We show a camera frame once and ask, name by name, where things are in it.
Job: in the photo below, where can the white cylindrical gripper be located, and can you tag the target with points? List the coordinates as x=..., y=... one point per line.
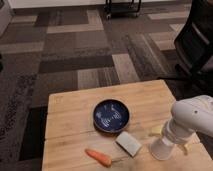
x=173, y=133

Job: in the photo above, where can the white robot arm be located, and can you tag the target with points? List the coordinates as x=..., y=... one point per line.
x=187, y=117

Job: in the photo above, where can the blue ceramic bowl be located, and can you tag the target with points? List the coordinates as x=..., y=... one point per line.
x=111, y=116

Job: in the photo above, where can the black office chair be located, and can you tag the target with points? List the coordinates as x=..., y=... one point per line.
x=194, y=43

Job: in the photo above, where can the orange carrot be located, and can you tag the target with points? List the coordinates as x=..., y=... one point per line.
x=100, y=157

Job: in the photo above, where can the white ceramic cup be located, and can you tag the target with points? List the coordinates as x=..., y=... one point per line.
x=161, y=148

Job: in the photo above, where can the white rectangular sponge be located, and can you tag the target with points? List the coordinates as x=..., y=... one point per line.
x=129, y=143

